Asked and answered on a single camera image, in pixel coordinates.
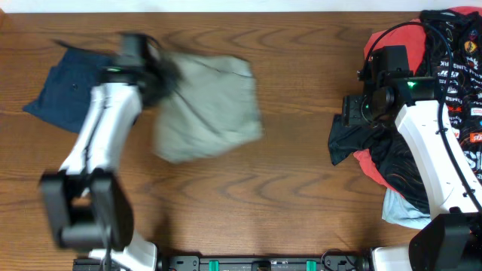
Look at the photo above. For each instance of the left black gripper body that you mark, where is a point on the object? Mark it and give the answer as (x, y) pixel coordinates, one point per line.
(160, 81)

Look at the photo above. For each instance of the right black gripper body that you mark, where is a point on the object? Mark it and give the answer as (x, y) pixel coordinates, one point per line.
(363, 112)

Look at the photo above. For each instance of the khaki beige trousers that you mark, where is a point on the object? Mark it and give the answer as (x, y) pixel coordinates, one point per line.
(213, 109)

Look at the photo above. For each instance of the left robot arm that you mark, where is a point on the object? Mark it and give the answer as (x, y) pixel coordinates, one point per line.
(86, 207)

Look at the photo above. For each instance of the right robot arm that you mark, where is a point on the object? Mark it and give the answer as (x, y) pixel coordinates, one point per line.
(415, 106)

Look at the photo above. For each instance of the red orange garment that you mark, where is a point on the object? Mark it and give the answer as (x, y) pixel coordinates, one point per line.
(461, 27)

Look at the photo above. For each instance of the black printed jersey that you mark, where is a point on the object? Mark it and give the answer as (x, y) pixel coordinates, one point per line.
(389, 152)

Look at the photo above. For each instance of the folded navy blue shorts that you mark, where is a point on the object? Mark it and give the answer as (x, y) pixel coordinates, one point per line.
(65, 97)

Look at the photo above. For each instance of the light blue garment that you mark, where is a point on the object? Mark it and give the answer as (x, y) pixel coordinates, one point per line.
(397, 210)

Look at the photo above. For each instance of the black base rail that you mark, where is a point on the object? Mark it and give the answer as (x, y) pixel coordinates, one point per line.
(328, 262)

